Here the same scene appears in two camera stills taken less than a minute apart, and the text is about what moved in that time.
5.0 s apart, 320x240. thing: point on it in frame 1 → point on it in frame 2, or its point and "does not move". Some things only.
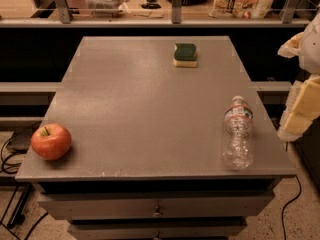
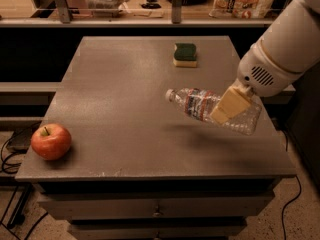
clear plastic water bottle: [238, 135] → [200, 104]
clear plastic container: [105, 1] does not move
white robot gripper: [311, 52] → [260, 70]
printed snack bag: [243, 1] does not move
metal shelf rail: [288, 20] does not move
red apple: [50, 141] does not move
